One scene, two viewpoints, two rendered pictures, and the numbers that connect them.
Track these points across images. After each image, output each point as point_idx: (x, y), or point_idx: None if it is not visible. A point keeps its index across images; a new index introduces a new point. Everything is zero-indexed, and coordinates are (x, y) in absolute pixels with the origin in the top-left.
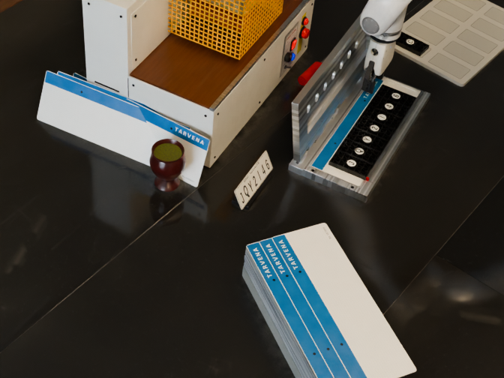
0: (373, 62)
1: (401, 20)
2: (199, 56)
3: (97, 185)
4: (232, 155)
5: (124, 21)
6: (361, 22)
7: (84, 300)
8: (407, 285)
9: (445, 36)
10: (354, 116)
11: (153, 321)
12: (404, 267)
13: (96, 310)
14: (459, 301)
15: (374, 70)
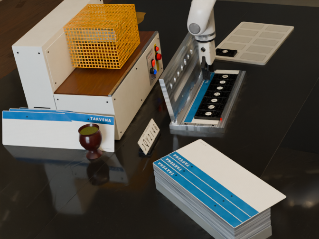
0: (204, 57)
1: (213, 24)
2: (95, 74)
3: (49, 167)
4: (132, 131)
5: (41, 55)
6: (189, 28)
7: (54, 227)
8: (266, 166)
9: (245, 44)
10: (202, 92)
11: (104, 227)
12: (260, 158)
13: (64, 231)
14: (302, 165)
15: (206, 61)
